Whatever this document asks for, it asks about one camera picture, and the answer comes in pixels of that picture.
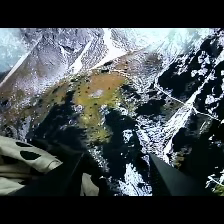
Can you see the white black-spotted garment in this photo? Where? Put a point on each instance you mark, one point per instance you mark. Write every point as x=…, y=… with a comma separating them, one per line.
x=23, y=166

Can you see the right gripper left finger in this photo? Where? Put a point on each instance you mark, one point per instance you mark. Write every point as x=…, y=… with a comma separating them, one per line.
x=60, y=181

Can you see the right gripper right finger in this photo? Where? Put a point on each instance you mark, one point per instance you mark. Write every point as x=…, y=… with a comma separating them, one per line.
x=170, y=181

